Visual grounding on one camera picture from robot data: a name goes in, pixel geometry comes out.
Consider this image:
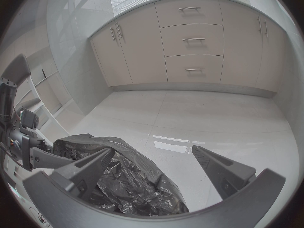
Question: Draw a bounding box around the black plastic bag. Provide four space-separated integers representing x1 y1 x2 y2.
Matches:
53 133 190 217

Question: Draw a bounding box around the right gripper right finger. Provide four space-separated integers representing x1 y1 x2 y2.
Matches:
192 145 257 201

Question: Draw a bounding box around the grey padded chair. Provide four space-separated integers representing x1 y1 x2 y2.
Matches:
0 54 63 139

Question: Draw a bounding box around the beige cabinet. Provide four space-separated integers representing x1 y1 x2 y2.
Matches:
88 0 289 98

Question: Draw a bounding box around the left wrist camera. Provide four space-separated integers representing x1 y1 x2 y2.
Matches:
20 107 40 130

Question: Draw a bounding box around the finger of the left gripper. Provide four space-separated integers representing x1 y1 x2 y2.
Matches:
30 147 77 170
29 138 54 154

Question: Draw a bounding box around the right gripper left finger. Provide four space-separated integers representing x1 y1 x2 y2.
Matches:
51 147 116 200

